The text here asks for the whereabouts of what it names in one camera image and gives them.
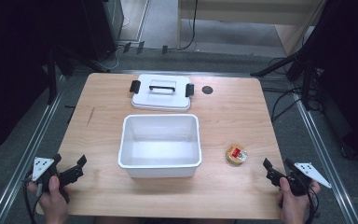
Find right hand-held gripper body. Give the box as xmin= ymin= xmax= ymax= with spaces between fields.
xmin=265 ymin=161 xmax=333 ymax=197

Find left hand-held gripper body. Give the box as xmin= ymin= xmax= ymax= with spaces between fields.
xmin=31 ymin=157 xmax=85 ymax=203

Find person's right hand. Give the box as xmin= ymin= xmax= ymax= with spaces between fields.
xmin=276 ymin=176 xmax=322 ymax=224

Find person's left hand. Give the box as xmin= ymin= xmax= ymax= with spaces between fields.
xmin=27 ymin=175 xmax=71 ymax=224

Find round yellow tin red label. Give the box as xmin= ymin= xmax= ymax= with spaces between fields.
xmin=225 ymin=143 xmax=249 ymax=167

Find white plastic storage box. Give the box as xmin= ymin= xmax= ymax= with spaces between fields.
xmin=117 ymin=113 xmax=203 ymax=179

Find black metal stand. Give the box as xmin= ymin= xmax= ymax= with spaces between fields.
xmin=45 ymin=43 xmax=110 ymax=105
xmin=250 ymin=46 xmax=324 ymax=111

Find black cabinet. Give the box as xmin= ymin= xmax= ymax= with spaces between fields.
xmin=80 ymin=0 xmax=125 ymax=63

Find metal floor rail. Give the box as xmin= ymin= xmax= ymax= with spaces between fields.
xmin=288 ymin=81 xmax=358 ymax=224
xmin=0 ymin=74 xmax=67 ymax=224

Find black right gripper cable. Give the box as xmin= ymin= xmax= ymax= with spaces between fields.
xmin=303 ymin=186 xmax=322 ymax=224

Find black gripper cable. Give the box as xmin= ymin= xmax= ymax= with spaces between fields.
xmin=22 ymin=170 xmax=42 ymax=224
xmin=303 ymin=186 xmax=322 ymax=224

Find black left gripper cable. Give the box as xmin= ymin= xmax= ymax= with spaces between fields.
xmin=22 ymin=170 xmax=42 ymax=224

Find black floor cables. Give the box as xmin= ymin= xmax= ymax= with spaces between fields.
xmin=261 ymin=87 xmax=313 ymax=123

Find white lid with black handle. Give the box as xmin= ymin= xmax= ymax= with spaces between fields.
xmin=129 ymin=73 xmax=196 ymax=112

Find white floor cable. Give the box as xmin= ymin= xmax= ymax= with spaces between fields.
xmin=101 ymin=15 xmax=131 ymax=71

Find light wooden bench frame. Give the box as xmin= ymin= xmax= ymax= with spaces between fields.
xmin=176 ymin=0 xmax=328 ymax=56

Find black hanging cable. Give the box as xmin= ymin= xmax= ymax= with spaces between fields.
xmin=177 ymin=0 xmax=199 ymax=51

